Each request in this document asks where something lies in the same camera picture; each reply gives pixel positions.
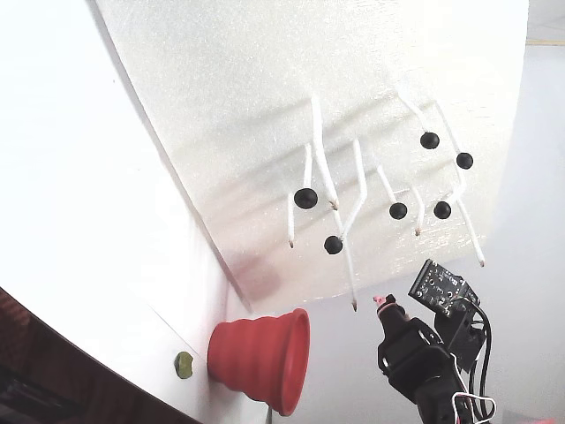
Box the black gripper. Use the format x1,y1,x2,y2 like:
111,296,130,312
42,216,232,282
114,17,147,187
373,294,456,401

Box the red collapsible silicone cup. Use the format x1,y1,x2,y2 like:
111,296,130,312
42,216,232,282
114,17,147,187
207,307,312,418

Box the white pipe cleaner stem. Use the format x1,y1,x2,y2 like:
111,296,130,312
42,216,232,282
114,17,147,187
286,193,297,249
311,95,341,211
396,90,432,133
377,165,401,205
333,209,359,314
303,145,314,190
443,167,468,204
339,139,368,242
412,185,426,238
436,100,463,155
456,198,486,269

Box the pink sticky note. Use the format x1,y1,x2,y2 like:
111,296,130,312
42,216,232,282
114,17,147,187
502,413,555,424

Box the white paper sheet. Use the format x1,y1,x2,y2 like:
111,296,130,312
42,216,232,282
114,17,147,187
87,233,235,381

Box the small green leaf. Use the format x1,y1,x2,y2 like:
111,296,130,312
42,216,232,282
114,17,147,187
174,351,195,381

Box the white sparkly foam board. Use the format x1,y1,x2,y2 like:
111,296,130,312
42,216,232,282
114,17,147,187
90,0,530,310

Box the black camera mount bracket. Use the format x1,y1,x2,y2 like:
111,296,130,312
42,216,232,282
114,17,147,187
432,304,485,376

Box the black camera cable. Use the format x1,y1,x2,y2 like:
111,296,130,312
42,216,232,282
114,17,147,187
467,302,494,398
465,352,480,398

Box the white red servo wires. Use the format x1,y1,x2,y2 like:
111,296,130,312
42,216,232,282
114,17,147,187
449,352,499,424

